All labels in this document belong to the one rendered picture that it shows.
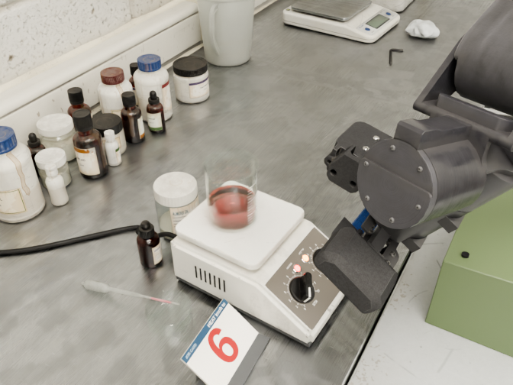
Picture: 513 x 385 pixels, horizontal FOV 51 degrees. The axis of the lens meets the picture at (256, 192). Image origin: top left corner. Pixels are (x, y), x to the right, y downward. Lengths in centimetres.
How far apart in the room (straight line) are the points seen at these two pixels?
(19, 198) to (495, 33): 65
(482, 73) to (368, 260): 16
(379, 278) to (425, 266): 33
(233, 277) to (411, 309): 22
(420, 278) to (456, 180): 40
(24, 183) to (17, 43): 28
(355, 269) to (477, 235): 27
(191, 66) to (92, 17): 20
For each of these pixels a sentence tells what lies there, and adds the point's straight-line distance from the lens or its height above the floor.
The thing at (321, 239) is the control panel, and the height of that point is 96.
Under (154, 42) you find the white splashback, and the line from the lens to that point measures 119.
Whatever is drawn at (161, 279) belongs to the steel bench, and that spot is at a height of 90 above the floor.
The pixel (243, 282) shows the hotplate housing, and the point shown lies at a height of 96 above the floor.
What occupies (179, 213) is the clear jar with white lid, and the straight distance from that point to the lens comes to 73.
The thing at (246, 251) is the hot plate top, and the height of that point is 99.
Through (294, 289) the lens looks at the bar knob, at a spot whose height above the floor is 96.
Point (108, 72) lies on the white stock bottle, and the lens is 98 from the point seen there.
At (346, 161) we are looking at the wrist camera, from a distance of 42.
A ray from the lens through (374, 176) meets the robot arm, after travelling 35.
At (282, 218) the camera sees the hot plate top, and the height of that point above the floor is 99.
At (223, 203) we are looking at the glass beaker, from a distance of 61.
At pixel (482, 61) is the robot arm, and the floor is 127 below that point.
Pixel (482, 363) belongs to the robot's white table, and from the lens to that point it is 68.
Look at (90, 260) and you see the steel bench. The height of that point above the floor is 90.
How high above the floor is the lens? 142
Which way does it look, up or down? 38 degrees down
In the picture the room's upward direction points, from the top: straight up
